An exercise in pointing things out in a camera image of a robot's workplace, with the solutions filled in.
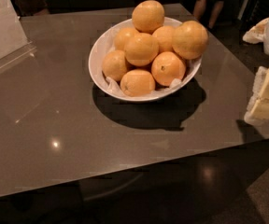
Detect white ceramic bowl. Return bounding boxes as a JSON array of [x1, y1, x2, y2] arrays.
[[88, 19, 202, 103]]

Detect orange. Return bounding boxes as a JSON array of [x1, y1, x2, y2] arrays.
[[102, 50, 132, 81], [152, 26, 175, 53], [172, 21, 208, 60], [132, 0, 165, 34], [151, 51, 187, 87], [124, 33, 159, 66], [114, 27, 138, 50], [120, 69, 156, 97]]

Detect person's legs in background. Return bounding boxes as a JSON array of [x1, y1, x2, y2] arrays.
[[192, 0, 226, 30]]

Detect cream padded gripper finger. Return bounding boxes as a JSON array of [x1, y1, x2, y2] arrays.
[[244, 66, 269, 126], [243, 18, 268, 44]]

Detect clear acrylic sign stand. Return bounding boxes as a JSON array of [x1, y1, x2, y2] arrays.
[[0, 0, 35, 74]]

